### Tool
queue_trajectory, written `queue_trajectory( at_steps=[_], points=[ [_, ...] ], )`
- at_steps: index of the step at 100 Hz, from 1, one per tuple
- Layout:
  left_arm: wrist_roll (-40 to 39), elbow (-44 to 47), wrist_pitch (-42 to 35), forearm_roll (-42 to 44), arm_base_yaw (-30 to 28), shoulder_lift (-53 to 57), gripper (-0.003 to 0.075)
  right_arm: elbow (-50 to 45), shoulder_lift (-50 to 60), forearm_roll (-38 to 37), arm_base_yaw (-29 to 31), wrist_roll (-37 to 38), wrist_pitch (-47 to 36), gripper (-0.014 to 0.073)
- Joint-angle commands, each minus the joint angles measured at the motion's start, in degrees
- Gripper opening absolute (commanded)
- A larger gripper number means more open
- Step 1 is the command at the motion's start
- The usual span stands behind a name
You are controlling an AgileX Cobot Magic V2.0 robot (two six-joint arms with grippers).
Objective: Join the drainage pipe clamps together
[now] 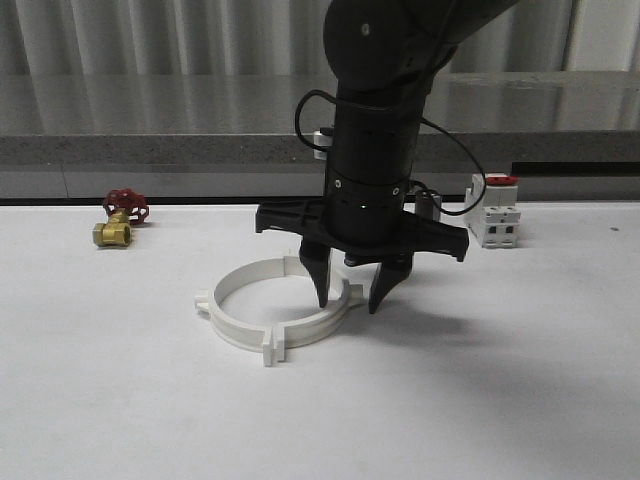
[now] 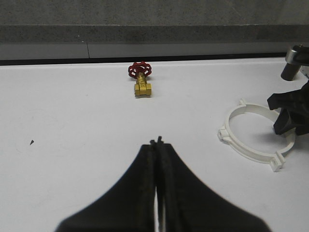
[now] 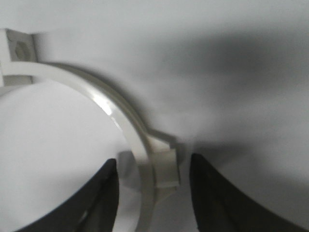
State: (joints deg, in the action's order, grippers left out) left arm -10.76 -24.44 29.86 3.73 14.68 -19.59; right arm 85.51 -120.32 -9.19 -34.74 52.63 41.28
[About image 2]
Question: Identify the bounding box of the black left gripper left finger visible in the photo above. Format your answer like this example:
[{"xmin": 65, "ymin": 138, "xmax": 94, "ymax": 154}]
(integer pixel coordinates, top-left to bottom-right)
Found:
[{"xmin": 56, "ymin": 141, "xmax": 156, "ymax": 232}]

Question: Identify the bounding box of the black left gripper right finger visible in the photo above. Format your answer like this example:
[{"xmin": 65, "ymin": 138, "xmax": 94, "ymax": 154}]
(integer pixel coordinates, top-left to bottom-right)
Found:
[{"xmin": 156, "ymin": 138, "xmax": 270, "ymax": 232}]

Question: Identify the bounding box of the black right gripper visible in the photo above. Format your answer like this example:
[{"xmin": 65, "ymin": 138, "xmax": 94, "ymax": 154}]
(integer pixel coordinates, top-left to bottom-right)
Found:
[{"xmin": 267, "ymin": 82, "xmax": 309, "ymax": 135}]

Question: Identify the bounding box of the white half pipe clamp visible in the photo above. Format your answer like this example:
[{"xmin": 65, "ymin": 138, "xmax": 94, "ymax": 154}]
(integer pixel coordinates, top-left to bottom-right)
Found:
[
  {"xmin": 217, "ymin": 98, "xmax": 287, "ymax": 173},
  {"xmin": 235, "ymin": 99, "xmax": 296, "ymax": 172}
]

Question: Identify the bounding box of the black cylindrical capacitor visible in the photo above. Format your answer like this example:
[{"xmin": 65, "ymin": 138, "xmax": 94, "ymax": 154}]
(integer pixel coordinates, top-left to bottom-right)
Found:
[{"xmin": 281, "ymin": 63, "xmax": 301, "ymax": 81}]

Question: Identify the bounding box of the brass valve red handwheel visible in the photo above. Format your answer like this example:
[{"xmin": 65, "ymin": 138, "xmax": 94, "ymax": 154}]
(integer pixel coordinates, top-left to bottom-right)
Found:
[{"xmin": 128, "ymin": 61, "xmax": 152, "ymax": 97}]

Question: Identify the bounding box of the grey stone countertop ledge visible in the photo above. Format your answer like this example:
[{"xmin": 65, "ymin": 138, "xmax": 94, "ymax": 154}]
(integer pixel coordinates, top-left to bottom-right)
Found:
[{"xmin": 0, "ymin": 0, "xmax": 309, "ymax": 60}]

